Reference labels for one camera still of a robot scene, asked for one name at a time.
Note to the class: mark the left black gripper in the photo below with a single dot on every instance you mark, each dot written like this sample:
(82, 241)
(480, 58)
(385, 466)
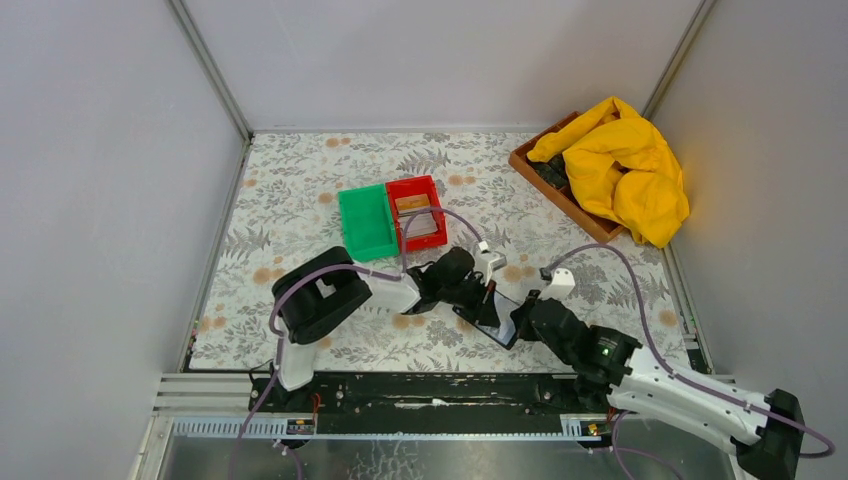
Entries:
(487, 313)

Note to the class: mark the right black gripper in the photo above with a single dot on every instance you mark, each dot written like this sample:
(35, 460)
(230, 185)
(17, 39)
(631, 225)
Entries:
(522, 324)

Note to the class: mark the black leather card holder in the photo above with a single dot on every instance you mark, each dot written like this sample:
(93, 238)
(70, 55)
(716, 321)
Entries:
(490, 312)

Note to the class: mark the green plastic bin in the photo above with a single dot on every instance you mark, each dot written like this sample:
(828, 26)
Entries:
(367, 223)

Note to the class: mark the red plastic bin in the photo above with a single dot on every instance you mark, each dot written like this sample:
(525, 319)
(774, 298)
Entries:
(413, 186)

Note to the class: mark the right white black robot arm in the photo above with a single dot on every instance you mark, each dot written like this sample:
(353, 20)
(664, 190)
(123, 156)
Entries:
(761, 430)

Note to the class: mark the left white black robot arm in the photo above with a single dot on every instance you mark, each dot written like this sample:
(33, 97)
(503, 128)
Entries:
(315, 298)

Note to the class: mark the clear card stack in bin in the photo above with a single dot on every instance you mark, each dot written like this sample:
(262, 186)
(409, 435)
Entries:
(417, 225)

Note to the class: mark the brown wooden tray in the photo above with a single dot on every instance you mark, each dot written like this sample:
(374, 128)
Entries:
(599, 229)

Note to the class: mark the dark items in tray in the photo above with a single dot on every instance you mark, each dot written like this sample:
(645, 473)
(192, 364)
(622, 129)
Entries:
(553, 172)

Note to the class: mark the yellow cloth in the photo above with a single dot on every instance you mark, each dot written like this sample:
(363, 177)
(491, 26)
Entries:
(620, 168)

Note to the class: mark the floral table mat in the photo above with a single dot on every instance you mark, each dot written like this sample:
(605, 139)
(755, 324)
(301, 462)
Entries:
(287, 212)

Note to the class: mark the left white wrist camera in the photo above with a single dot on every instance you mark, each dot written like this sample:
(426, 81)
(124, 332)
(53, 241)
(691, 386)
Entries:
(487, 261)

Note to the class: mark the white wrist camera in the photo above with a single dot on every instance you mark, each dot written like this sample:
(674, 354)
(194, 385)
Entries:
(560, 283)
(487, 261)

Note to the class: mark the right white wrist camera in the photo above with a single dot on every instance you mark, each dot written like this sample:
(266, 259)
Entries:
(560, 283)

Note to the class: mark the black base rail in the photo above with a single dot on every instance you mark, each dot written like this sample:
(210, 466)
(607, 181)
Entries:
(428, 403)

